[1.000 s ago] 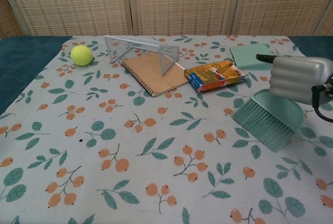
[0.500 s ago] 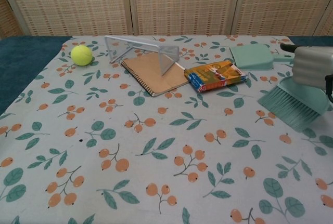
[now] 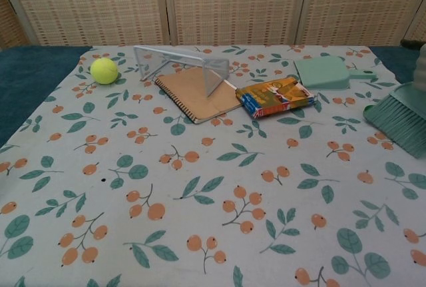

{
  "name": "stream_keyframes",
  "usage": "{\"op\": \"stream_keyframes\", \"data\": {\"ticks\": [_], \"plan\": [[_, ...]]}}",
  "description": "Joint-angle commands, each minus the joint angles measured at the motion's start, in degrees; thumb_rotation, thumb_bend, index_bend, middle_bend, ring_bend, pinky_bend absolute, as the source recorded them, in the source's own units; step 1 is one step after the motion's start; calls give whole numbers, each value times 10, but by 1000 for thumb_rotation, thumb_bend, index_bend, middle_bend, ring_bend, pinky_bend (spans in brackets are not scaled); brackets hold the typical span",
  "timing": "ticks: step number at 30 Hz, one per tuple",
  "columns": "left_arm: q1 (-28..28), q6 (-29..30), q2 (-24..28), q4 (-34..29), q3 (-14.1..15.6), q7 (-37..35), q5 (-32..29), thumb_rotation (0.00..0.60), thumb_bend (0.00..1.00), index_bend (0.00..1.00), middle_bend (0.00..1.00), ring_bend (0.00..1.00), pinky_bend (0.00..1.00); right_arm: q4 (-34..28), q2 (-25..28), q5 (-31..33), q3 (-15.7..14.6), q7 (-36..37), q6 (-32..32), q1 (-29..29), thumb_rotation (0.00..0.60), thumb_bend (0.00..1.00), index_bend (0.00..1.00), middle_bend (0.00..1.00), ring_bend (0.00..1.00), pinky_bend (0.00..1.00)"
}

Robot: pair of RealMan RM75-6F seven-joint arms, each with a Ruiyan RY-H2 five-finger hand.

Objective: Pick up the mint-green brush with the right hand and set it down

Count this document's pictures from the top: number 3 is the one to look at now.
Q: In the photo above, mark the yellow tennis ball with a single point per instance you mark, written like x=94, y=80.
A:
x=104, y=71

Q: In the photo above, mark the dark blue table cover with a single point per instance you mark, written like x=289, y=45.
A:
x=26, y=84

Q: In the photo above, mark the mint green dustpan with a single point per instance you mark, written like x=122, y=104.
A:
x=324, y=74

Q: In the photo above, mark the orange crayon box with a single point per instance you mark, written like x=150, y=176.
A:
x=274, y=97

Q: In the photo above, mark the floral leaf print tablecloth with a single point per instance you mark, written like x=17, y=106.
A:
x=213, y=183

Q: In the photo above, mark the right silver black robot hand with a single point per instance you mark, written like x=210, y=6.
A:
x=421, y=67

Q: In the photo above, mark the brown spiral notebook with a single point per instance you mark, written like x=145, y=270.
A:
x=196, y=97

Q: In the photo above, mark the woven bamboo screen panel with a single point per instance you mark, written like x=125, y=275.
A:
x=366, y=4
x=93, y=4
x=236, y=4
x=11, y=24

